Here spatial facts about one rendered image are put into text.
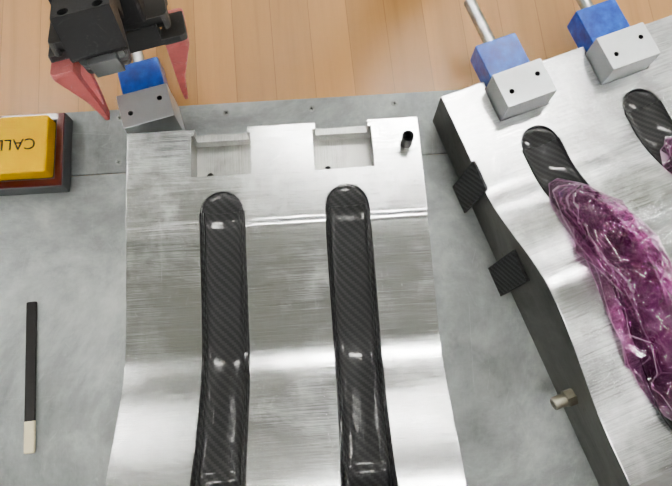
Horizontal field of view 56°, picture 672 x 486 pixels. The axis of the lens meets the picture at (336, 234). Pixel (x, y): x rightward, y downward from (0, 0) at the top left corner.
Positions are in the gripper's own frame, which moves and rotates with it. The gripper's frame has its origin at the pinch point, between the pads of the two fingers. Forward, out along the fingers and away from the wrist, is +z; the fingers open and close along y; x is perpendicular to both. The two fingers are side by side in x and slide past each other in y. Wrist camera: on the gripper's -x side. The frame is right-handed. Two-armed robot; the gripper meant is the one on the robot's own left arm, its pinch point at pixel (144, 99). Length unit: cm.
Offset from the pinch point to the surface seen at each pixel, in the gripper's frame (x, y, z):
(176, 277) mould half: -18.6, -0.3, 6.1
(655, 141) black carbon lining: -16.3, 45.8, 8.7
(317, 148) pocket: -9.8, 14.6, 3.8
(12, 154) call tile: -0.8, -13.7, 1.7
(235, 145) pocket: -7.7, 7.4, 2.6
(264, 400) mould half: -29.4, 4.4, 11.0
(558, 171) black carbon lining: -16.4, 35.8, 8.9
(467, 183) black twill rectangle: -14.1, 27.7, 9.3
